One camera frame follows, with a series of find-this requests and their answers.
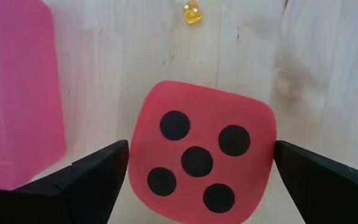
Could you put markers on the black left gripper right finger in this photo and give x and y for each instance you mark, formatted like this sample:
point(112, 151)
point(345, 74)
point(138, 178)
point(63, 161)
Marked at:
point(328, 193)

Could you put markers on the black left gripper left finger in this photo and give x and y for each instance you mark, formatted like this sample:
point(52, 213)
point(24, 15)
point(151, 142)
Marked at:
point(73, 193)

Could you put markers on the pink plastic bin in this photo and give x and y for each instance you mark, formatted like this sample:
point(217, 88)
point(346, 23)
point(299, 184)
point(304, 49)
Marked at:
point(17, 93)

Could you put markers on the large red foam die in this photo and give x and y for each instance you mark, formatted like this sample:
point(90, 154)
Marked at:
point(204, 102)

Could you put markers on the small yellow die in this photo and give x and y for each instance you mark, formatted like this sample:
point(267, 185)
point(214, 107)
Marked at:
point(192, 13)

